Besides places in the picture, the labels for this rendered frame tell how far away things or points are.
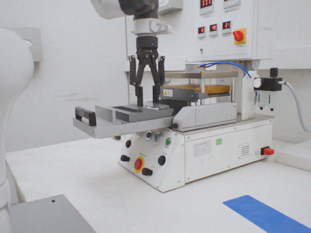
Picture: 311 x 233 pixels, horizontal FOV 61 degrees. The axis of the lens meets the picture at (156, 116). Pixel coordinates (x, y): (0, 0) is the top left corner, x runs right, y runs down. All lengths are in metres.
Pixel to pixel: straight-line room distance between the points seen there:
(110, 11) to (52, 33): 1.51
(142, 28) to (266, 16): 0.47
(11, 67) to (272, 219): 0.66
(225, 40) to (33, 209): 0.88
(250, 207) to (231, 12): 0.71
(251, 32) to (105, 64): 1.67
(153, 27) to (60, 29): 1.55
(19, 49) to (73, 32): 2.00
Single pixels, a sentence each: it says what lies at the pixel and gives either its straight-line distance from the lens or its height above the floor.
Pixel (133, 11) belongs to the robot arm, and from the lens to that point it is 0.85.
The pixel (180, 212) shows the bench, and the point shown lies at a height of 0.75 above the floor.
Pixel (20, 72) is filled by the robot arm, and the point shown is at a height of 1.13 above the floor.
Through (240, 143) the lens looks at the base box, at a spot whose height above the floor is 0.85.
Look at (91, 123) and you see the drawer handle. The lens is 0.78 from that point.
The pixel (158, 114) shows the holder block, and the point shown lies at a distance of 0.84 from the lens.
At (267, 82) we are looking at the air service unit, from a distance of 0.98.
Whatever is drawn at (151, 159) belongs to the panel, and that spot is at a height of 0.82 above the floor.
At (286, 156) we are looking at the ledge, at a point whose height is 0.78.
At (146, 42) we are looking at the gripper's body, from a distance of 0.89.
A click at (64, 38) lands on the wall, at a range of 2.37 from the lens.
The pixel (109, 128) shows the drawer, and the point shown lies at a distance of 0.76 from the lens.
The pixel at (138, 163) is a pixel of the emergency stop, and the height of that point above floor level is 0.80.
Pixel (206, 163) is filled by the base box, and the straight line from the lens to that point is 0.92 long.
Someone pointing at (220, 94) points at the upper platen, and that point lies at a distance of 1.01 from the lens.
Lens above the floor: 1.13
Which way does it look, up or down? 10 degrees down
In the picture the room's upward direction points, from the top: 1 degrees counter-clockwise
